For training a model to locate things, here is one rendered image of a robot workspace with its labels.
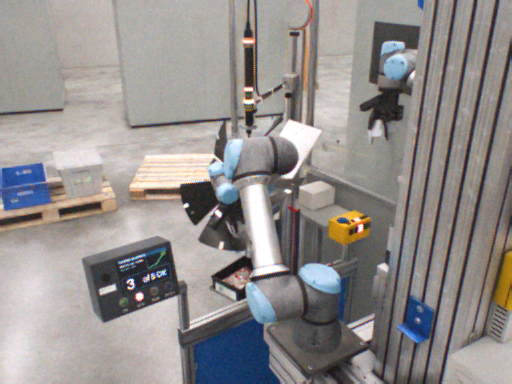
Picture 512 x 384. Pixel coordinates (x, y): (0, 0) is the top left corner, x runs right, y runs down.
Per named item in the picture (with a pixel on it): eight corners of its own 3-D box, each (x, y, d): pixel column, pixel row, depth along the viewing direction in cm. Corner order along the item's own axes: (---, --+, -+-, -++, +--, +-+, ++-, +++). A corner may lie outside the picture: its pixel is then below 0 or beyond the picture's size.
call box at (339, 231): (353, 229, 218) (354, 209, 214) (369, 238, 210) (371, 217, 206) (327, 239, 209) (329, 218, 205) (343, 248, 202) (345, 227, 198)
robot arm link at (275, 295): (311, 316, 126) (273, 129, 138) (259, 327, 122) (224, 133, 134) (297, 316, 137) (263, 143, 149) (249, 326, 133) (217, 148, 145)
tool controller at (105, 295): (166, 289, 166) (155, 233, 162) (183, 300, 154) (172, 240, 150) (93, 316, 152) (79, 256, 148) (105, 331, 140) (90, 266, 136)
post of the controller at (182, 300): (186, 323, 173) (183, 279, 165) (190, 328, 171) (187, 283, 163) (179, 327, 172) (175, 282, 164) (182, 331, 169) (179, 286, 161)
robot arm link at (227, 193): (248, 184, 172) (240, 171, 181) (219, 188, 169) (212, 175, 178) (248, 203, 176) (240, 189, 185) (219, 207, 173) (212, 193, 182)
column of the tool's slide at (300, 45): (283, 300, 326) (291, 28, 254) (294, 302, 324) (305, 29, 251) (281, 305, 321) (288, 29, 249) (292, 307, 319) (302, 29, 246)
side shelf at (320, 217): (313, 197, 284) (314, 193, 283) (356, 220, 257) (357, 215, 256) (282, 207, 272) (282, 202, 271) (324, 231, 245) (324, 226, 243)
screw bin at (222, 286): (243, 267, 217) (243, 255, 214) (272, 281, 207) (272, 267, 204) (211, 289, 201) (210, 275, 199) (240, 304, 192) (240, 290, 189)
